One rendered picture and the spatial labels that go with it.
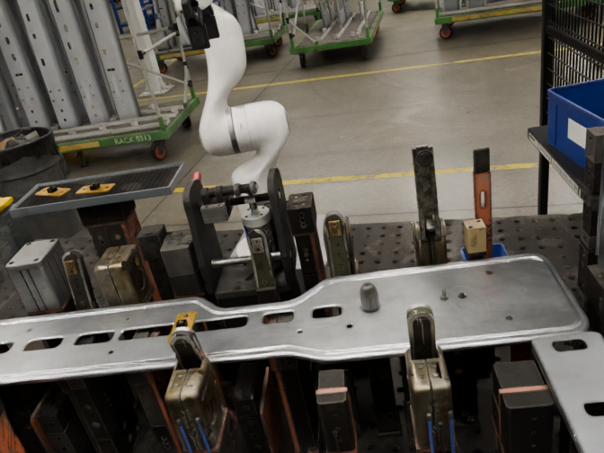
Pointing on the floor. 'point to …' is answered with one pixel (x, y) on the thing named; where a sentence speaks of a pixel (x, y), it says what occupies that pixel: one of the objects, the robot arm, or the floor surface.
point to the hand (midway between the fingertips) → (205, 38)
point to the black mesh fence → (564, 64)
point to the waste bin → (47, 151)
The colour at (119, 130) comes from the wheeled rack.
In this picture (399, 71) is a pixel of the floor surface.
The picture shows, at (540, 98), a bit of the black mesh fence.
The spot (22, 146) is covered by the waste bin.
